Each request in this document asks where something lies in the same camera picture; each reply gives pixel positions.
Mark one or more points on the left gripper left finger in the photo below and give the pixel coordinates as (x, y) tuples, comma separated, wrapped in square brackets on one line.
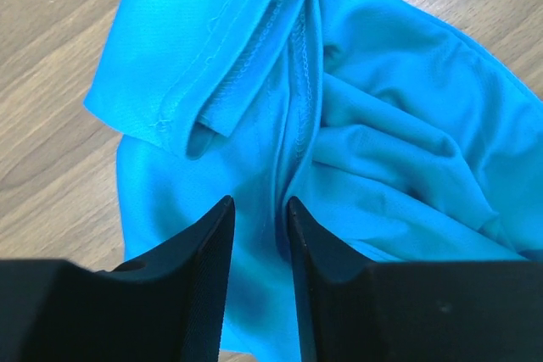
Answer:
[(165, 305)]

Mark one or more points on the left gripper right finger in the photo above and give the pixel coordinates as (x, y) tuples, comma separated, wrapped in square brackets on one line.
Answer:
[(350, 308)]

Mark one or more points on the teal t shirt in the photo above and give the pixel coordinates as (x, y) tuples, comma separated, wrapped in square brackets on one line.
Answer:
[(400, 134)]

